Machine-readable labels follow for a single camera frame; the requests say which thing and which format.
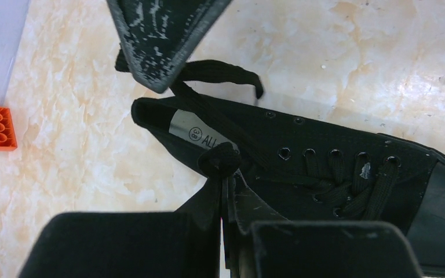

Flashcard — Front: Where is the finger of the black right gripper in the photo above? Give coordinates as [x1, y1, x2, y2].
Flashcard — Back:
[107, 0, 230, 94]

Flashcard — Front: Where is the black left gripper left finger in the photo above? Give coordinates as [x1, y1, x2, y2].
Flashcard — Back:
[176, 178, 222, 277]

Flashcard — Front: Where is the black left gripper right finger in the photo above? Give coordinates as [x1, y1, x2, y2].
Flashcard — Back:
[221, 170, 290, 277]

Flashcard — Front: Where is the black canvas sneaker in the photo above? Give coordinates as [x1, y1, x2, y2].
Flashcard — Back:
[131, 96, 445, 275]

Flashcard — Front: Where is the black shoelace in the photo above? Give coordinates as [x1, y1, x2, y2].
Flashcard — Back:
[115, 47, 402, 221]

